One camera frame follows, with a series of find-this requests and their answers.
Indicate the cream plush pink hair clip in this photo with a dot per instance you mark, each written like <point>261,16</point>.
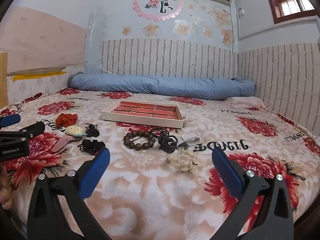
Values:
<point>73,130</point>

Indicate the floral printed blanket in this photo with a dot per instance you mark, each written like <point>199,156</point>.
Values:
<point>150,192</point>

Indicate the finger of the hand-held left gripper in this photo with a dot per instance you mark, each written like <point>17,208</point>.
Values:
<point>30,130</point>
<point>10,120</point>

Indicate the wooden bed post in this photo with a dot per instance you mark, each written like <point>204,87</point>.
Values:
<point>3,80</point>

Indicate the yellow tape strip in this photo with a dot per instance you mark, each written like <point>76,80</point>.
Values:
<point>37,76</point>

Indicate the dark brown hair clip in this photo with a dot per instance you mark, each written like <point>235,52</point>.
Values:
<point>92,145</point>

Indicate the grey hair clip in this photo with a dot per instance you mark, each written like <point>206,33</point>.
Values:
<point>188,137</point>

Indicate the rolled blue duvet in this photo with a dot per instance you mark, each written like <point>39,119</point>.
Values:
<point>160,86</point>

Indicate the beige wooden board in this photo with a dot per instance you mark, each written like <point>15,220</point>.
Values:
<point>37,70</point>

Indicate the person's left hand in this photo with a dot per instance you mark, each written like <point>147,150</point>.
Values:
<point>5,195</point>

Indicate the red framed window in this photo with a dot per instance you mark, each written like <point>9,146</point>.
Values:
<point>287,6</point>

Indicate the white wall socket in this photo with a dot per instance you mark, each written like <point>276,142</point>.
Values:
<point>240,12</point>

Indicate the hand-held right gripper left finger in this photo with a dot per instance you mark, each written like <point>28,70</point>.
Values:
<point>96,172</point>

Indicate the group of flower wall stickers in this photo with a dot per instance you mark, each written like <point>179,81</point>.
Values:
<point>183,26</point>

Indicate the cream flower scrunchie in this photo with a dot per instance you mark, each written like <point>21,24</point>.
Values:
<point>180,161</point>

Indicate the orange scrunchie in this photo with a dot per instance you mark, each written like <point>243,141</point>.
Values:
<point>65,120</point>

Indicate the pink heart wall sticker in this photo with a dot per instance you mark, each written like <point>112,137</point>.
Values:
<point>165,2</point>

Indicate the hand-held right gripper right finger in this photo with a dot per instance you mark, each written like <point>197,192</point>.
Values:
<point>226,172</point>

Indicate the red lined jewelry tray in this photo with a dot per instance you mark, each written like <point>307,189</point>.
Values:
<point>145,110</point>

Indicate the clear plastic film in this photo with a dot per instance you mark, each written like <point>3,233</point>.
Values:
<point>91,30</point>

